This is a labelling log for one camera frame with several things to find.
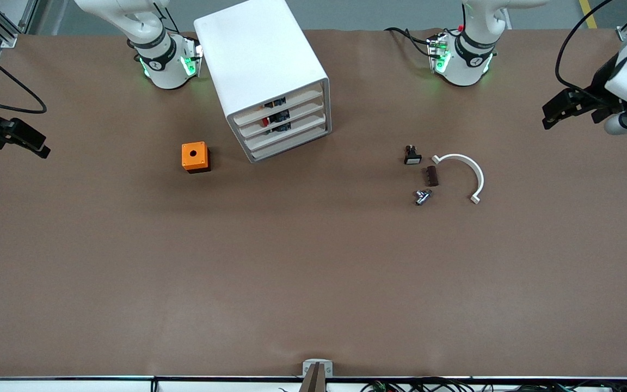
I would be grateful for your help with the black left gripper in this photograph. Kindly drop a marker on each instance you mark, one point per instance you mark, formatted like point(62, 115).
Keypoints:
point(600, 81)

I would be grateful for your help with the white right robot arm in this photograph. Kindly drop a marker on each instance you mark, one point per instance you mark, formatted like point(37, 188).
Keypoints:
point(164, 71)

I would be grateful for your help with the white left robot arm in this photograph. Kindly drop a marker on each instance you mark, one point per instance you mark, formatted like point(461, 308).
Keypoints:
point(471, 60)

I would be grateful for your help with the black white push button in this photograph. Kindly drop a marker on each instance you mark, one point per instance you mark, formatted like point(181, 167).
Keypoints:
point(412, 158)

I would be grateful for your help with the orange button box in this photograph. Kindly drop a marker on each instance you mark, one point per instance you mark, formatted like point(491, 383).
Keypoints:
point(194, 155)

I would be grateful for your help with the white drawer cabinet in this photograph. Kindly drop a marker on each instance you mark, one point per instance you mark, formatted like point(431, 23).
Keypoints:
point(259, 49)

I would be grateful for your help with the brown terminal block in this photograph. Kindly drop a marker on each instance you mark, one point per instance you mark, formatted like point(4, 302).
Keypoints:
point(432, 176)

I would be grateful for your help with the small silver metal connector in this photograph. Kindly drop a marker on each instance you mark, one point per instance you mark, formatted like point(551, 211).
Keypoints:
point(422, 197)

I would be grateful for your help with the black yellow small component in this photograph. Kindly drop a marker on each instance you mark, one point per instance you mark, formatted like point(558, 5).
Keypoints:
point(275, 102)

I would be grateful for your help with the brown table mat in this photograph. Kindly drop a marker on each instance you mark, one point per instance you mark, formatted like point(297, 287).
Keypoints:
point(313, 283)

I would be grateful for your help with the white curved bracket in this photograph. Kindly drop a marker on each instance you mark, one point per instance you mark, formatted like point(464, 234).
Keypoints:
point(468, 161)

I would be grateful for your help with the white table edge rail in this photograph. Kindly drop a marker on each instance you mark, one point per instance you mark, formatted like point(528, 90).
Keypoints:
point(74, 385)

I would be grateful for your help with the black blue small switch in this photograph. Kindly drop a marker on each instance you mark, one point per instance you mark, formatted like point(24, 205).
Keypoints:
point(280, 116)

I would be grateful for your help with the grey mount bracket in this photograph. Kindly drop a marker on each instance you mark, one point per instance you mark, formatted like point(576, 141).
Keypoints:
point(317, 372)

